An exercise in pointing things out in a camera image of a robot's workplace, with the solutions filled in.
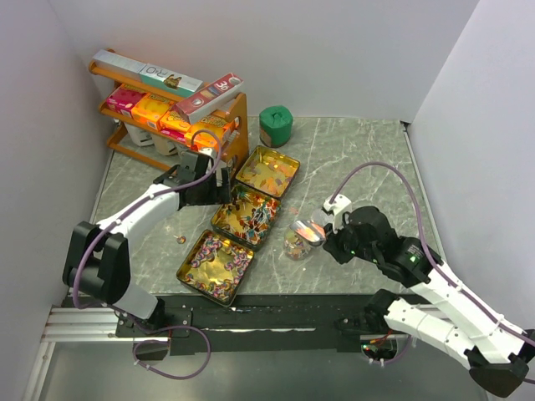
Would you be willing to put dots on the orange wooden shelf rack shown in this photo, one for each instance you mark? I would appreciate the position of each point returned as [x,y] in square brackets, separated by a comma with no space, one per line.
[235,150]

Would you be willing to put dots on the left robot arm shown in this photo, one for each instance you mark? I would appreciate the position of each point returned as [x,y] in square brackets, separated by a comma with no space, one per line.
[98,259]

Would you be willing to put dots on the orange snack box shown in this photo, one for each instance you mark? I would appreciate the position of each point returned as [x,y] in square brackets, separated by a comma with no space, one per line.
[151,109]
[218,126]

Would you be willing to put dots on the green covered jar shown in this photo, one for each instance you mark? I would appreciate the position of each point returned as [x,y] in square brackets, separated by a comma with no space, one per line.
[275,123]

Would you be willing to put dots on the yellow pink snack box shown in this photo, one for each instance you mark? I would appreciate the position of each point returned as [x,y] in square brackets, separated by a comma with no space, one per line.
[174,126]

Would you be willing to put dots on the orange snack box left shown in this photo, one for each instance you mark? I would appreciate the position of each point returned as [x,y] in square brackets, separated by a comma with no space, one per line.
[151,109]

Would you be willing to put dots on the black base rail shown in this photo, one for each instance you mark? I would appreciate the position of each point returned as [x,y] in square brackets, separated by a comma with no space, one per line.
[192,323]

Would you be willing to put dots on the tin of swirl lollipops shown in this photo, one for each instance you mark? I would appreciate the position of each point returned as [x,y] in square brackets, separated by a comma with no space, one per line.
[215,267]

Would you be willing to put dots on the clear round lid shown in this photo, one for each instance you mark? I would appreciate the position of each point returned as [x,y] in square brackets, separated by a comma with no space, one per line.
[320,217]

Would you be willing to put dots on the tin of pastel candies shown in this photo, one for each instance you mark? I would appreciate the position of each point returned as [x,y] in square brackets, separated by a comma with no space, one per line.
[268,171]

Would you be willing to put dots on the red white long box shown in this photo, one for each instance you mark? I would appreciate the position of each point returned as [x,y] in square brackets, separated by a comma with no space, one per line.
[208,99]

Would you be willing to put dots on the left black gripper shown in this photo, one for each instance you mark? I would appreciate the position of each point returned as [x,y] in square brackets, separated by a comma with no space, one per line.
[220,195]

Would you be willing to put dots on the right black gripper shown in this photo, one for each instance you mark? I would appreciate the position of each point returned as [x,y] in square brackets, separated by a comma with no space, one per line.
[333,246]

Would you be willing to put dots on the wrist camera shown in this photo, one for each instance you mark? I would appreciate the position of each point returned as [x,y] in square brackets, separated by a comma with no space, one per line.
[211,153]
[335,209]

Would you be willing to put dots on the grey long box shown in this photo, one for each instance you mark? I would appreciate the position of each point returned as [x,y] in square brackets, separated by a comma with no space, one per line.
[118,64]

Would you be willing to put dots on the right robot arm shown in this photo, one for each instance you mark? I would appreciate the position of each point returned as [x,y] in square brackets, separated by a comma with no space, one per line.
[495,352]

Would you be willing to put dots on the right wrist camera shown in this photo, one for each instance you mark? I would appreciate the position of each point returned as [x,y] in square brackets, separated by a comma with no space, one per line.
[335,209]

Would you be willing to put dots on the fallen swirl lollipop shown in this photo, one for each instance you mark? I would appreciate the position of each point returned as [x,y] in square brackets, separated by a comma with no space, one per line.
[180,240]

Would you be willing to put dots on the clear plastic cup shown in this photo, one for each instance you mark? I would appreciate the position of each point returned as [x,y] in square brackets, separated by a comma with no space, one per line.
[295,246]

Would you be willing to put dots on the orange snack box right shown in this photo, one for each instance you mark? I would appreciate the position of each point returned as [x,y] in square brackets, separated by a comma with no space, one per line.
[218,126]

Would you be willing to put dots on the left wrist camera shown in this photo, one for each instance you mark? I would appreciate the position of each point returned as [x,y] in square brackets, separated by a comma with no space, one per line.
[211,153]

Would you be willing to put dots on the metal candy scoop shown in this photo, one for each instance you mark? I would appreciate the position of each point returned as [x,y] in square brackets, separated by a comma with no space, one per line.
[310,231]

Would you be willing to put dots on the tin of round lollipops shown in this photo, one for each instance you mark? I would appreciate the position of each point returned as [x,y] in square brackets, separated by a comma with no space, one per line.
[248,218]

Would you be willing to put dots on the white teal cat box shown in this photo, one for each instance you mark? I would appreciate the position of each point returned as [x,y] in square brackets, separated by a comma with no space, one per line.
[170,81]

